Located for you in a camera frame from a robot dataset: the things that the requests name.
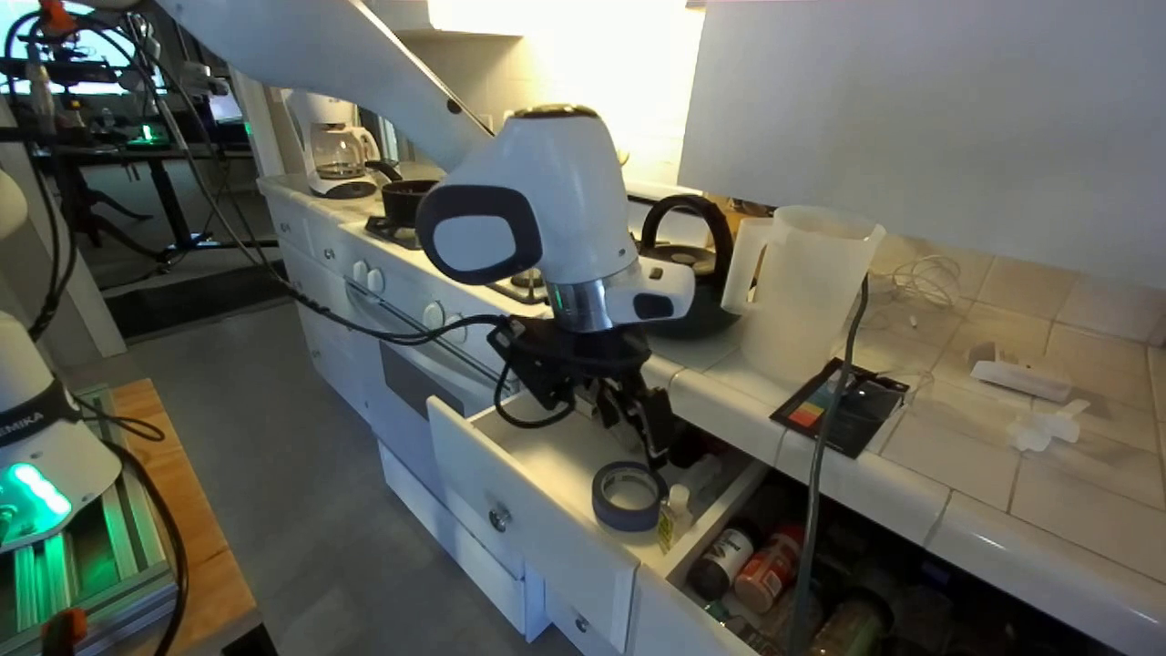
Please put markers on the orange-labelled can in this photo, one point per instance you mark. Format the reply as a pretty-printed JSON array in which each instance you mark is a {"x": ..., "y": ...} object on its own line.
[{"x": 765, "y": 572}]

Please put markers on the black desk frame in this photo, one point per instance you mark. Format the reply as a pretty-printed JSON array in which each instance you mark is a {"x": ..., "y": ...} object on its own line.
[{"x": 176, "y": 212}]

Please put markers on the green striped board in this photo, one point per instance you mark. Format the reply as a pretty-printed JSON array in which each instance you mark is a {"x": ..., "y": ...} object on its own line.
[{"x": 123, "y": 532}]

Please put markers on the white cabinet drawer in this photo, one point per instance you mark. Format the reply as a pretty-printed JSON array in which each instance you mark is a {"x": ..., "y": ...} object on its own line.
[
  {"x": 522, "y": 532},
  {"x": 498, "y": 584}
]

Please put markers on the white-labelled can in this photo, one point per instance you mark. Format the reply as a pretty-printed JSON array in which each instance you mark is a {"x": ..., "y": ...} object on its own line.
[{"x": 726, "y": 561}]

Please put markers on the dark green kettle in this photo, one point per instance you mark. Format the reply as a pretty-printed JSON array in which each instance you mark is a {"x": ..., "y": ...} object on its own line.
[{"x": 714, "y": 312}]

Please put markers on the grey tape roll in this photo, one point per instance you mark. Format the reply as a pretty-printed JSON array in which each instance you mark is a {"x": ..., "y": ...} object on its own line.
[{"x": 628, "y": 524}]

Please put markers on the white plastic pitcher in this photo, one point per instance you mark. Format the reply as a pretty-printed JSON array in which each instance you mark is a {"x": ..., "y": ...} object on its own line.
[{"x": 815, "y": 293}]

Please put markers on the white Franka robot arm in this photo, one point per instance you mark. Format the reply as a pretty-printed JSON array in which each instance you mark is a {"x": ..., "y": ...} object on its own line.
[{"x": 558, "y": 193}]

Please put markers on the crumpled white plastic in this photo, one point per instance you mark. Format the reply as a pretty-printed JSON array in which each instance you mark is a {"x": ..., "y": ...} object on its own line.
[{"x": 1052, "y": 423}]

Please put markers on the black saucepan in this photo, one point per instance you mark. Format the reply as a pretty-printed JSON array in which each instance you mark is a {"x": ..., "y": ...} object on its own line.
[{"x": 406, "y": 206}]

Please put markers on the red emergency stop button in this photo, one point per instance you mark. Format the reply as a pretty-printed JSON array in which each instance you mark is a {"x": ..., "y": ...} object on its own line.
[{"x": 62, "y": 629}]

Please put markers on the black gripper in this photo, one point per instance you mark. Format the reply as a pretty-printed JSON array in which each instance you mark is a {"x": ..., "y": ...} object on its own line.
[{"x": 594, "y": 353}]

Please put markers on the black burner grate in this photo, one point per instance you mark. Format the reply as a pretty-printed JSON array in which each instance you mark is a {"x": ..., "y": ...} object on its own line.
[{"x": 527, "y": 284}]

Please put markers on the small clear bottle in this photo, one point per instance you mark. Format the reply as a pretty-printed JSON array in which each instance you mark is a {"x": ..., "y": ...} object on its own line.
[{"x": 677, "y": 513}]

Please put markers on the green glass jar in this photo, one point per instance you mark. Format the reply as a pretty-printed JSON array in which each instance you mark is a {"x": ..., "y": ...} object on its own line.
[{"x": 852, "y": 629}]

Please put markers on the white stove knob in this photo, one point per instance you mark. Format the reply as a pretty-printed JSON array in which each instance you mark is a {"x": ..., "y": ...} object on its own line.
[
  {"x": 433, "y": 315},
  {"x": 377, "y": 283},
  {"x": 357, "y": 273}
]

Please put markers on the wooden table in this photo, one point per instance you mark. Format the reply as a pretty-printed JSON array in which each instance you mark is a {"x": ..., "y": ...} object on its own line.
[{"x": 205, "y": 547}]

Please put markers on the flat white box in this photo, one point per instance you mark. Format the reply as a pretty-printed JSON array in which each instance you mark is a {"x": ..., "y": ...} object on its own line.
[{"x": 1023, "y": 380}]

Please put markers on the flat black device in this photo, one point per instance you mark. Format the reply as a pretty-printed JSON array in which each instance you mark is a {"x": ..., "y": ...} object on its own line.
[{"x": 861, "y": 411}]

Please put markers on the white coffee maker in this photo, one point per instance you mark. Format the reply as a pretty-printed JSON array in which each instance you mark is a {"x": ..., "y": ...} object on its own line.
[{"x": 332, "y": 145}]

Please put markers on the white gas stove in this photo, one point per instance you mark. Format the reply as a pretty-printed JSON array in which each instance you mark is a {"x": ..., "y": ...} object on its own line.
[{"x": 403, "y": 376}]

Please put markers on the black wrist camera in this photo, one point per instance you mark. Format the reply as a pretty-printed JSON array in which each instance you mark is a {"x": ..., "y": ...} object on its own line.
[{"x": 519, "y": 365}]

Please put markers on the clear plastic wrap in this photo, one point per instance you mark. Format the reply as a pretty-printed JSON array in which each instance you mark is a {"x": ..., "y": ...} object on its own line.
[{"x": 929, "y": 278}]

